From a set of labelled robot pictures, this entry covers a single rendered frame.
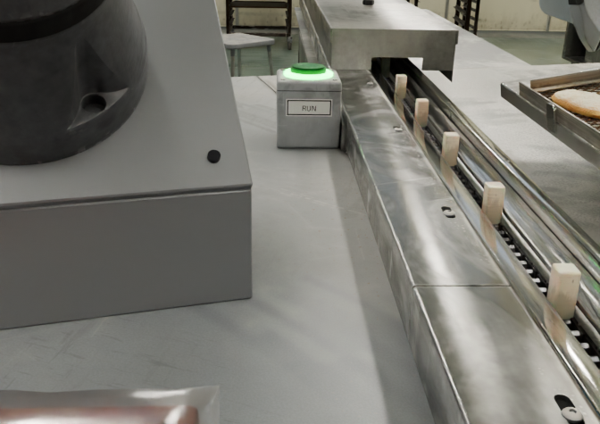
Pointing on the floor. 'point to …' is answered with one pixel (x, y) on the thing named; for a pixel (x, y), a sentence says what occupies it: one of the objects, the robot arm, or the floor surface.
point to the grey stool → (245, 47)
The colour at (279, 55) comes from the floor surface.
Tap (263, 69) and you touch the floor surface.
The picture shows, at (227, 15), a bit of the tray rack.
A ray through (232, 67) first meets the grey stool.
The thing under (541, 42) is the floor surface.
